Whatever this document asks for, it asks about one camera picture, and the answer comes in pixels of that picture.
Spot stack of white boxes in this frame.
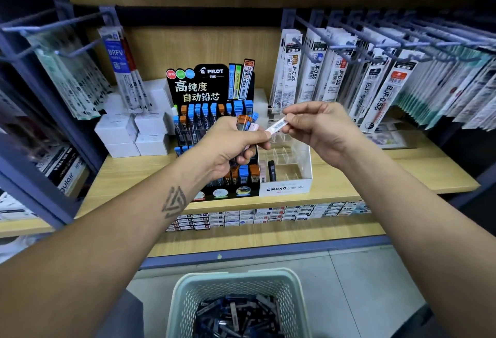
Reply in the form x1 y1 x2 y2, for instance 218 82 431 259
94 78 176 158

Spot grey peg hook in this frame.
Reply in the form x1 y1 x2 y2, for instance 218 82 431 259
0 11 106 34
54 37 106 58

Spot hanging white refill packets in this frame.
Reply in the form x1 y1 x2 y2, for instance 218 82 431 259
269 28 427 134

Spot light green plastic basket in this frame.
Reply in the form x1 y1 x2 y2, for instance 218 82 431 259
166 267 313 338

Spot pile of dark lead cases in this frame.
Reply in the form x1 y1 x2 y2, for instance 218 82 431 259
192 294 286 338

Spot flat packet with pale print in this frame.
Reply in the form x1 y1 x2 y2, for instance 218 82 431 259
363 119 408 151

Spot person's left forearm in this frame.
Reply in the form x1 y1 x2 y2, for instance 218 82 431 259
0 144 218 338

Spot black lead case display stand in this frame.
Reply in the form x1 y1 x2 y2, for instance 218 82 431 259
166 63 261 203

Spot hanging clear refill packets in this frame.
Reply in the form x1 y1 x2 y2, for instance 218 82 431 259
26 27 114 120

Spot orange black sample lead packet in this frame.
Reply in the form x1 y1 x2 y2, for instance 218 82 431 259
238 59 256 101

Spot person's right forearm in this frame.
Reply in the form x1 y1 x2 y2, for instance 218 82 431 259
341 128 496 338

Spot white labelled lead case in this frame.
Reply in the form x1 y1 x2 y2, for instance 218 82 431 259
265 117 289 135

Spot black white pen packets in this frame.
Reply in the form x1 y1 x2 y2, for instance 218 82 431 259
34 143 89 196

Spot white cardboard display box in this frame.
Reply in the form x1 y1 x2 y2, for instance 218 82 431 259
257 119 313 197

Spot hanging teal refill packets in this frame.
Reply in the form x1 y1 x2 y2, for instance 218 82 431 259
395 45 496 132

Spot rows of capped lead cases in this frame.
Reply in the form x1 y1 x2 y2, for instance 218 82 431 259
172 100 261 187

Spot hanging blue label refill packets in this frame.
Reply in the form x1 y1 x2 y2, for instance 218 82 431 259
98 26 151 113

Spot row of small flat boxes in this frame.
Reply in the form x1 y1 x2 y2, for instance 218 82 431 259
166 201 371 232

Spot wooden shelf board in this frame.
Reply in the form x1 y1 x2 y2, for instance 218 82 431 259
75 130 481 219

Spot row of grey peg hooks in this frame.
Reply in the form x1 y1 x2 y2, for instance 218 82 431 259
291 12 496 64

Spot person's left hand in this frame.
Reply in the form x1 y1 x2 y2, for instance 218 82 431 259
198 116 272 182

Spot dark blue shelf frame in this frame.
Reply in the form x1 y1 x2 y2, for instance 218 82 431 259
0 1 111 231

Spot person's right hand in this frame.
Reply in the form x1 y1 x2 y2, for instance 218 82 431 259
281 101 366 168

